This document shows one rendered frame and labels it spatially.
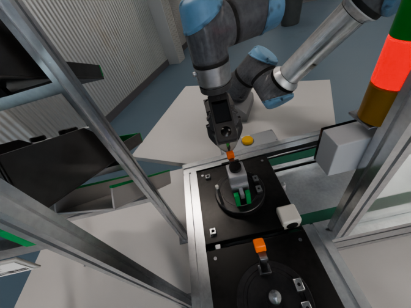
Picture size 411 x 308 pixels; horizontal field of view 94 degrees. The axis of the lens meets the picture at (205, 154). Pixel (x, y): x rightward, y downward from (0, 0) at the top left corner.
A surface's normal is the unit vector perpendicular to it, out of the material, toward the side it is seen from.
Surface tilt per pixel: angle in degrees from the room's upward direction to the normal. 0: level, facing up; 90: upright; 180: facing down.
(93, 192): 90
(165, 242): 0
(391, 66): 90
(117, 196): 90
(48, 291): 0
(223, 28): 84
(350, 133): 0
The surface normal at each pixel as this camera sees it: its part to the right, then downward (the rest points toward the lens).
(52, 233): 0.97, -0.25
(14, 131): 0.92, 0.10
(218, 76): 0.33, 0.62
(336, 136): -0.22, -0.69
